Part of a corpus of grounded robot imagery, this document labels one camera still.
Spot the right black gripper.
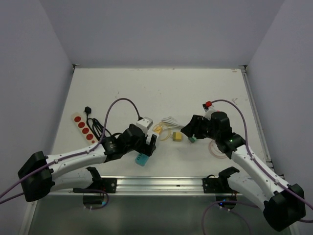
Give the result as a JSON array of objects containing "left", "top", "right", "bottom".
[{"left": 180, "top": 115, "right": 220, "bottom": 141}]

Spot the green USB charger plug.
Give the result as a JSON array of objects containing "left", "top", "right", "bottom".
[{"left": 188, "top": 137, "right": 197, "bottom": 143}]

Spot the white multi-socket adapter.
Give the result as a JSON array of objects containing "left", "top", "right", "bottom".
[{"left": 146, "top": 130, "right": 159, "bottom": 146}]

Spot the teal USB hub strip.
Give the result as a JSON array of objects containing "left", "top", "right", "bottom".
[{"left": 135, "top": 153, "right": 149, "bottom": 166}]

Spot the yellow USB charger plug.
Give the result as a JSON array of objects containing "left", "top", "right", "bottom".
[{"left": 172, "top": 132, "right": 182, "bottom": 142}]

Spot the black power strip cord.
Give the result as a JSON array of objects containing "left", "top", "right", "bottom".
[{"left": 84, "top": 106, "right": 113, "bottom": 141}]

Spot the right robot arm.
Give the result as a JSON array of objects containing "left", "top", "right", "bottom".
[{"left": 181, "top": 112, "right": 306, "bottom": 232}]

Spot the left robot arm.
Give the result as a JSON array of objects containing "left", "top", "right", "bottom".
[{"left": 18, "top": 124, "right": 159, "bottom": 202}]

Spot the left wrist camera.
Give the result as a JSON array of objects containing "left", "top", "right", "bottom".
[{"left": 135, "top": 117, "right": 153, "bottom": 135}]

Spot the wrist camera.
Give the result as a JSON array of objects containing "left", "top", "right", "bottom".
[
  {"left": 135, "top": 117, "right": 153, "bottom": 135},
  {"left": 202, "top": 101, "right": 217, "bottom": 119}
]

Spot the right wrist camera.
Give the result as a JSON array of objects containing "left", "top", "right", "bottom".
[{"left": 202, "top": 101, "right": 217, "bottom": 119}]

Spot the yellow thin cable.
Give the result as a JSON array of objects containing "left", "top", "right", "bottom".
[{"left": 153, "top": 123, "right": 172, "bottom": 142}]

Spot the white bundled cable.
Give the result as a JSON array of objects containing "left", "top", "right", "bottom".
[{"left": 158, "top": 116, "right": 188, "bottom": 129}]

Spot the aluminium front rail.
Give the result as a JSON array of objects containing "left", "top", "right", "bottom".
[{"left": 50, "top": 176, "right": 231, "bottom": 196}]

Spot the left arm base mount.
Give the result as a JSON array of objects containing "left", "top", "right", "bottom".
[{"left": 73, "top": 178, "right": 117, "bottom": 194}]

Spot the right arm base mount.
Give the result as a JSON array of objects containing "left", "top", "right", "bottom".
[{"left": 202, "top": 175, "right": 234, "bottom": 194}]

